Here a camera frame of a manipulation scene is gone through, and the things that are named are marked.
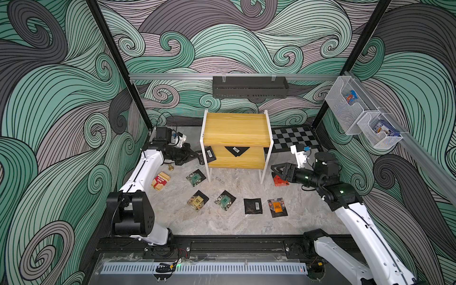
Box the red tea bag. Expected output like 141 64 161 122
271 173 290 187

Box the green jasmine tea bag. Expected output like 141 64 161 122
214 191 236 211
186 169 207 187

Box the black orange tea bag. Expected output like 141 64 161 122
268 198 288 218

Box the yellow oolong tea bag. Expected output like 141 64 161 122
187 190 209 211

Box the black tea bag barcode top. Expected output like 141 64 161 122
243 198 263 215

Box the green jasmine tea bag top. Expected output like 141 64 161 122
214 191 236 211

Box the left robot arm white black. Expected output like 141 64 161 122
106 141 198 246

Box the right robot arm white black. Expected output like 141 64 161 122
271 151 418 285

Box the red yellow small box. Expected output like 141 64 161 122
151 172 171 191

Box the checkerboard calibration mat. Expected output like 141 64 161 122
271 126 322 153

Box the blue white packet in bin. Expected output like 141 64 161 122
372 119 400 137

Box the blue red item in bin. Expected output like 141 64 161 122
344 90 359 105

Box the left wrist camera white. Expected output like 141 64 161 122
171 132 187 148

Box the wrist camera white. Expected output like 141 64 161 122
171 132 187 148
290 144 311 169

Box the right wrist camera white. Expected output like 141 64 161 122
290 144 311 169

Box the black wall tray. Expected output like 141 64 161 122
212 76 290 102

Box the aluminium wall rail back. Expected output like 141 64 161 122
129 72 339 81

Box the aluminium wall rail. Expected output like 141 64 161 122
129 72 339 81
344 71 456 206

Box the clear wall bin lower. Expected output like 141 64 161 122
357 111 403 150

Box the clear wall bin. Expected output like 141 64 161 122
325 76 368 135
357 111 403 150

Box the clear wall bin upper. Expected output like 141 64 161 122
325 76 368 135

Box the white slotted cable duct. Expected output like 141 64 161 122
100 262 308 275

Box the aluminium wall rail right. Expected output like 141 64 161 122
344 71 456 206

